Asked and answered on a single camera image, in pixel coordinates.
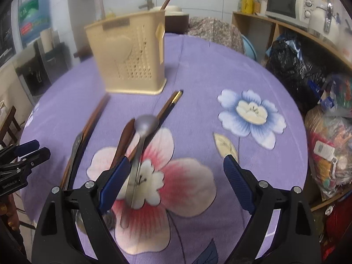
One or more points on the black chopstick with gold tip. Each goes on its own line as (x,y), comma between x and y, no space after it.
(170,104)

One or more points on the metal spoon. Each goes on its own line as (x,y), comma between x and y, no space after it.
(145,123)

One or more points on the plain black chopstick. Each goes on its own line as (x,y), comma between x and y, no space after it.
(73,154)

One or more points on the black water dispenser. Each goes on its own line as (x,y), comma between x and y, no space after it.
(41,66)

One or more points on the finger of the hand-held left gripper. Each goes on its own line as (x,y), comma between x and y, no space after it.
(38,155)
(27,145)

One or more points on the thin brown chopstick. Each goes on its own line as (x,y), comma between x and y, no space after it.
(89,128)
(96,111)

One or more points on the brown and white rice cooker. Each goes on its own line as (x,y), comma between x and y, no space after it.
(177,19)

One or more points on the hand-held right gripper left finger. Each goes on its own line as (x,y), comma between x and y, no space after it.
(115,178)

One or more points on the blue water bottle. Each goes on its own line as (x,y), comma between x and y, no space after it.
(34,19)

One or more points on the clear bag of colourful items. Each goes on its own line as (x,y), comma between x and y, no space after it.
(330,148)

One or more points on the thick brown wooden chopstick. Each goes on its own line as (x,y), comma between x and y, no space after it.
(125,140)

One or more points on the patterned floral cloth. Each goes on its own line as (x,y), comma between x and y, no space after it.
(217,33)

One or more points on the beige plastic utensil holder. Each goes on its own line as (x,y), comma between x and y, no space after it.
(123,60)

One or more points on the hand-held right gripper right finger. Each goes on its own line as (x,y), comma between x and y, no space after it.
(239,181)

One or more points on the white paper roll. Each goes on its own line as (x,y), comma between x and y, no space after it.
(46,40)

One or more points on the purple floral tablecloth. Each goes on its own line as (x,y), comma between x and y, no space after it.
(209,148)

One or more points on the wooden shelf unit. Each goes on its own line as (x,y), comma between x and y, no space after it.
(302,34)

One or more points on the white microwave oven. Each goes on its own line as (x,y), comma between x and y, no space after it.
(286,5)

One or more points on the person's left hand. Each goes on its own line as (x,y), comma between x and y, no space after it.
(7,211)

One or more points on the black plastic bag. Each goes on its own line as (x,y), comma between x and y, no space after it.
(294,68)

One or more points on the light blue basin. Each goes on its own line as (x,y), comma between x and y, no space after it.
(249,48)

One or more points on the red bag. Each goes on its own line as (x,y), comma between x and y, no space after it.
(339,225)

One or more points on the dark wooden chair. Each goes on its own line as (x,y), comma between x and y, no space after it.
(8,126)

